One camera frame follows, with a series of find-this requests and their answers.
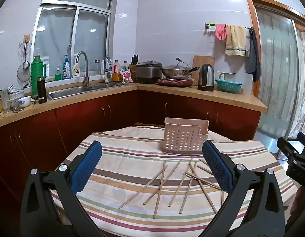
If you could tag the blue dish soap bottle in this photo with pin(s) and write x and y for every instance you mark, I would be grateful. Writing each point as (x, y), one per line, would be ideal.
(66, 70)

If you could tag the wood framed glass door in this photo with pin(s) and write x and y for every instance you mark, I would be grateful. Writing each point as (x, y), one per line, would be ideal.
(275, 66)

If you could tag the white and green mug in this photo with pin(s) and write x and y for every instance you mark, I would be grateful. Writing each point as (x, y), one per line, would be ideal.
(226, 75)

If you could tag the yellow towel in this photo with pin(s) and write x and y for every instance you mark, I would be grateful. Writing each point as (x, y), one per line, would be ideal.
(235, 40)

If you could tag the small green soap dispenser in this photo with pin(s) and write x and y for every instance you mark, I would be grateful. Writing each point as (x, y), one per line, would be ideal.
(58, 76)

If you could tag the white plastic container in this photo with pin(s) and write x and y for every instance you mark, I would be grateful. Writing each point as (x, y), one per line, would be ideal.
(247, 84)

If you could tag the knife block with knives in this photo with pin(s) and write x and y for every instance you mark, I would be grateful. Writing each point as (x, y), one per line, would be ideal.
(132, 71)

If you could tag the red label oil bottle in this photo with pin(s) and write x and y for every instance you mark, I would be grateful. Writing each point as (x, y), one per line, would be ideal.
(116, 74)

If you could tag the striped tablecloth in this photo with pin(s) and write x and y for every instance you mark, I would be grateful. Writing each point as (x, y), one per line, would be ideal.
(132, 158)

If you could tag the steel ladle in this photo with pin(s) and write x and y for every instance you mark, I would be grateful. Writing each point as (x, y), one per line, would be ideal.
(25, 64)

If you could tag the sliding glass window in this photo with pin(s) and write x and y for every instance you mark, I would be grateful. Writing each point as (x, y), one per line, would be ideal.
(56, 42)

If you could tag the steel electric kettle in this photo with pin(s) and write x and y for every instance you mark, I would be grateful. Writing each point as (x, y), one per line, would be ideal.
(206, 77)

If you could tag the person's right hand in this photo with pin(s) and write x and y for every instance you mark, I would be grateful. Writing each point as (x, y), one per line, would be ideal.
(298, 198)

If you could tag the teal plastic basket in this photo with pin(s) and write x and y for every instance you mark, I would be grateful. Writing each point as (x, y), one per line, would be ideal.
(227, 86)

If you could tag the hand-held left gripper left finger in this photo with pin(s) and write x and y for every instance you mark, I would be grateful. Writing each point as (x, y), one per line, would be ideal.
(87, 165)

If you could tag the white spray cleaner bottle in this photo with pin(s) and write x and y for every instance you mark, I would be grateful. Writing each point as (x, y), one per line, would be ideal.
(76, 69)

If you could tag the tall clear glass cup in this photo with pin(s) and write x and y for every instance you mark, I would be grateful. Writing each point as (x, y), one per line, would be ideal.
(5, 101)

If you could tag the small clear bottle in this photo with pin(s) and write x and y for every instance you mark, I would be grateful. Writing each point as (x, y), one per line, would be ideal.
(125, 65)

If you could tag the small steel tap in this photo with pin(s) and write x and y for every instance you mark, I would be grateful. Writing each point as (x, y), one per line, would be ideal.
(107, 69)

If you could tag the wall towel rack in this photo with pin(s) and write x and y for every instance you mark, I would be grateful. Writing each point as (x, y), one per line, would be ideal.
(209, 26)

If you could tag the wall hook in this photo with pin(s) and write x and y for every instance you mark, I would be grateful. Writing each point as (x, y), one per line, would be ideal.
(26, 38)

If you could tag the steel wok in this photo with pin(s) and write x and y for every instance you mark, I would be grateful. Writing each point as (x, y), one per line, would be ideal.
(172, 74)

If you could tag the red induction cooker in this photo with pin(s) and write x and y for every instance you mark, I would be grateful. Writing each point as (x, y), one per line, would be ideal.
(174, 82)

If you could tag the beige kitchen countertop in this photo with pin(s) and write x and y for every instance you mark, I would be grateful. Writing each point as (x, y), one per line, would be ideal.
(229, 98)

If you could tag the small glass cup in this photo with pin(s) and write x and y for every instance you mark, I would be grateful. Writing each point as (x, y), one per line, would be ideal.
(13, 103)

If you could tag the tall steel sink faucet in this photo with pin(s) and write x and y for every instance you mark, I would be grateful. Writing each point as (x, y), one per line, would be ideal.
(86, 71)

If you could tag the white blue floral bowl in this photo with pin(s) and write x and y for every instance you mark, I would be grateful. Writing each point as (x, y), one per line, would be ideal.
(24, 102)

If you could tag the stainless steel sink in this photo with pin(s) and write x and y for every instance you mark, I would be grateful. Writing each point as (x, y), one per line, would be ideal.
(76, 91)

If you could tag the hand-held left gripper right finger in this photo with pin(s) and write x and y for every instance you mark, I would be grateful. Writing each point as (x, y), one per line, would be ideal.
(217, 165)

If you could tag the dark slim thermos bottle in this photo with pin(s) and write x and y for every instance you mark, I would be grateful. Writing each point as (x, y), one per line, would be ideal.
(41, 91)

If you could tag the dark grey cloth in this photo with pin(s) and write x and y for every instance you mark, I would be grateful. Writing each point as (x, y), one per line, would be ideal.
(253, 59)

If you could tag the mesh strainer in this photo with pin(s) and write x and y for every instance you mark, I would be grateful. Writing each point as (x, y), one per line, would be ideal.
(22, 74)

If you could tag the pink perforated utensil holder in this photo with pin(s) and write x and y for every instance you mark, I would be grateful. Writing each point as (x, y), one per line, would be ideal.
(184, 135)

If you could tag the pink rubber gloves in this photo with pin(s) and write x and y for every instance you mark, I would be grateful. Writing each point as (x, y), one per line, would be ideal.
(221, 32)

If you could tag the green thermos flask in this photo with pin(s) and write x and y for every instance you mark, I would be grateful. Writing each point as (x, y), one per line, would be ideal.
(37, 76)

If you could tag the pink and white bag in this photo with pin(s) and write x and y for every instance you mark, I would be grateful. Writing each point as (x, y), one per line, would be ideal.
(126, 76)

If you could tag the wooden cutting board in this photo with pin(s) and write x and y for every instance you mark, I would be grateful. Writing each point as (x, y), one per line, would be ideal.
(199, 63)

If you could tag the pile of wooden chopsticks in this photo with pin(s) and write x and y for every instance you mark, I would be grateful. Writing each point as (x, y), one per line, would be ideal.
(159, 190)

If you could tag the clear glass jar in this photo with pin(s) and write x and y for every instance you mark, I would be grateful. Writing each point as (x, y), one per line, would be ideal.
(97, 68)

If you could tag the white pot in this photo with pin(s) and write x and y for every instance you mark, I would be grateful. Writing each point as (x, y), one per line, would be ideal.
(18, 95)

